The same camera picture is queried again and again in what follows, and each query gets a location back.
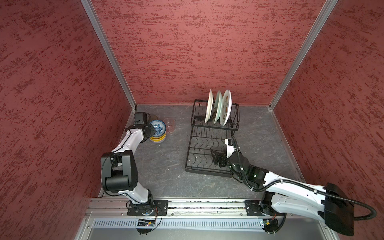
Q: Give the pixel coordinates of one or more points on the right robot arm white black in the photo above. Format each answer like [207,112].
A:
[328,203]

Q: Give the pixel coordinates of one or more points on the right corner aluminium profile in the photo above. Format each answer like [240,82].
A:
[317,26]

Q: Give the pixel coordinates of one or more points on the white blue floral bowl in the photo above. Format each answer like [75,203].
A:
[160,128]

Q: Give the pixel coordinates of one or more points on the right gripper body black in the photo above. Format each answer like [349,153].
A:
[237,173]

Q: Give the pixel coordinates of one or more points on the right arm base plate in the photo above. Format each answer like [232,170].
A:
[253,207]

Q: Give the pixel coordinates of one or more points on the right white floral plate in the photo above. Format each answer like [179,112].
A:
[226,107]

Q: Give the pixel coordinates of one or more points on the left circuit board connector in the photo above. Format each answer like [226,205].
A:
[146,226]

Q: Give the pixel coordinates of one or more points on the circuit board connector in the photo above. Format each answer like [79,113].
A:
[146,226]
[271,226]

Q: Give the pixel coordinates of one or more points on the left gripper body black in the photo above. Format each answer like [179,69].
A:
[151,131]

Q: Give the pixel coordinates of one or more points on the aluminium rail front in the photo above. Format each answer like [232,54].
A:
[179,207]

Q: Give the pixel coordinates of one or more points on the yellow bowl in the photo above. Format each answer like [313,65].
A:
[161,137]

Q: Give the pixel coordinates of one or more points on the pale pink bowl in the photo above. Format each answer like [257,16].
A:
[157,141]

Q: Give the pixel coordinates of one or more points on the middle pale green plate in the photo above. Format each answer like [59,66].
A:
[217,107]

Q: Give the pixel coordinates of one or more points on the black wire dish rack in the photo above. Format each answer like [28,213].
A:
[207,137]

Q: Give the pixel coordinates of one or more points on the right circuit board connector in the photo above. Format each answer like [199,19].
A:
[271,226]

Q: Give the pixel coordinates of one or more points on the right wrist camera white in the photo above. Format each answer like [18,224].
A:
[230,148]

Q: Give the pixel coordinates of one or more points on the pink transparent cup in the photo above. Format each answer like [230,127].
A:
[170,125]

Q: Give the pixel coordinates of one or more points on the amber transparent cup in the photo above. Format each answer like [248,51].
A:
[152,118]

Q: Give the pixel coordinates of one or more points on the white slotted cable duct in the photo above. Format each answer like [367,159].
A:
[198,224]

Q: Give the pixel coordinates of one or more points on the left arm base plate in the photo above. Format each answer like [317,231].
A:
[160,207]

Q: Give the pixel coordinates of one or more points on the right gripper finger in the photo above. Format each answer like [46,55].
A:
[218,156]
[221,163]

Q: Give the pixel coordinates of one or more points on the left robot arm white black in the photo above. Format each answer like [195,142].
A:
[119,173]

